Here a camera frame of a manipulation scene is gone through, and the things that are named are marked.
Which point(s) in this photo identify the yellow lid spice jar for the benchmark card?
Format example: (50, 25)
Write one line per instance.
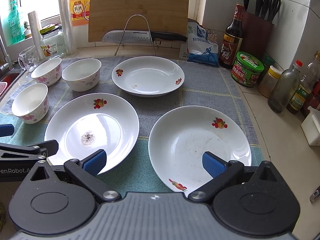
(269, 81)

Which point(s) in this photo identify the white floral bowl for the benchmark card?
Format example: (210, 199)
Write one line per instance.
(48, 72)
(82, 75)
(31, 104)

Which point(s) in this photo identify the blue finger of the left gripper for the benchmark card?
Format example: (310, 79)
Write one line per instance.
(6, 130)

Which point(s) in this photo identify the green lid sauce jar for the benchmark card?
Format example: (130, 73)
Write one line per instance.
(246, 69)

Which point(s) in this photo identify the white plate with stain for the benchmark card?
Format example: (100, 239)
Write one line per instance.
(92, 122)

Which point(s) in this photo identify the black handled kitchen knife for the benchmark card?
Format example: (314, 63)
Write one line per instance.
(114, 37)

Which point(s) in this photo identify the cooking oil bottle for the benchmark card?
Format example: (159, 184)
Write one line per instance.
(307, 82)

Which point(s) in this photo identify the metal binder clips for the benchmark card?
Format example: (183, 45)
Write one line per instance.
(211, 35)

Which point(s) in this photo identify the clear glass mug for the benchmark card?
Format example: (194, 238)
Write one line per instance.
(28, 59)

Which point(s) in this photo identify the green lid small jar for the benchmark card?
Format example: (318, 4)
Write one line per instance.
(267, 63)

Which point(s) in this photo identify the glass jar green lid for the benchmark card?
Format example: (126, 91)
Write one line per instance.
(52, 41)

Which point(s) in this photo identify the green dish soap bottle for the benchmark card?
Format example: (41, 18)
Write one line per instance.
(15, 25)

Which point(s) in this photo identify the small potted plant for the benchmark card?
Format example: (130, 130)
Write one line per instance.
(27, 30)

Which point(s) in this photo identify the clear glass bottle red cap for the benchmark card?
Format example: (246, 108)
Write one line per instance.
(285, 88)

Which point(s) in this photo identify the bamboo cutting board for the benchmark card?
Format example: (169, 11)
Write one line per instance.
(167, 16)

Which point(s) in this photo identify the dark vinegar bottle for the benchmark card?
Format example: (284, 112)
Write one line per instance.
(232, 39)

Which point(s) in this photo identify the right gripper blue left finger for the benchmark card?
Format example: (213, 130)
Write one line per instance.
(83, 173)

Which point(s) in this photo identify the white plastic box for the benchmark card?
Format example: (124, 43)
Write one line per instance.
(311, 127)

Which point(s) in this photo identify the red sauce bottle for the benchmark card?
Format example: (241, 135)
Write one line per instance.
(313, 100)

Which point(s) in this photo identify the grey blue checked cloth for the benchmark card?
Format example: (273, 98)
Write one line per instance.
(204, 85)

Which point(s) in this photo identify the metal wire rack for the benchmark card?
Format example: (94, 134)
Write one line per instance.
(134, 36)

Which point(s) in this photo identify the orange cooking wine jug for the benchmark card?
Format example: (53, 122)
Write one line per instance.
(79, 12)

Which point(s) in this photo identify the blue white salt bag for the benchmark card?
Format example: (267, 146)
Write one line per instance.
(198, 48)

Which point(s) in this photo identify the dark red knife block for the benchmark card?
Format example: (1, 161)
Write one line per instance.
(256, 34)

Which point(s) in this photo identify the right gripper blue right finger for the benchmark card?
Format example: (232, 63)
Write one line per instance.
(223, 175)

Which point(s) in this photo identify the white fruit plate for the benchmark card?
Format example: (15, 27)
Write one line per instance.
(179, 139)
(148, 76)

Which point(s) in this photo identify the steel kitchen sink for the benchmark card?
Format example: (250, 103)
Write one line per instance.
(11, 77)

